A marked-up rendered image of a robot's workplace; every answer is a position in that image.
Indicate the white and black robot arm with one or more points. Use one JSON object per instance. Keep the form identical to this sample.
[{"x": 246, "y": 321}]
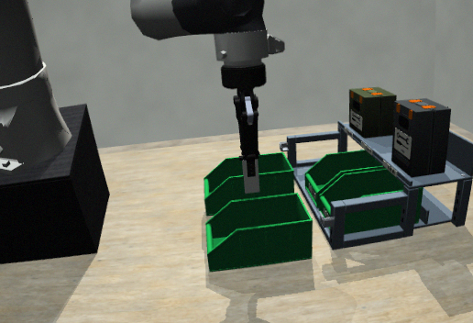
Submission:
[{"x": 32, "y": 129}]

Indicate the green open-front bin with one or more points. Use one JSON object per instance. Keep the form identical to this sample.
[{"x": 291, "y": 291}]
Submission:
[
  {"x": 326, "y": 171},
  {"x": 225, "y": 182},
  {"x": 362, "y": 184},
  {"x": 256, "y": 241}
]

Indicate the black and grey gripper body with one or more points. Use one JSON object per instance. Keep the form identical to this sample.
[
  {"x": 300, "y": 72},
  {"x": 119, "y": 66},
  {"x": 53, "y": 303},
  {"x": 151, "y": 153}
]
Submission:
[{"x": 244, "y": 79}]

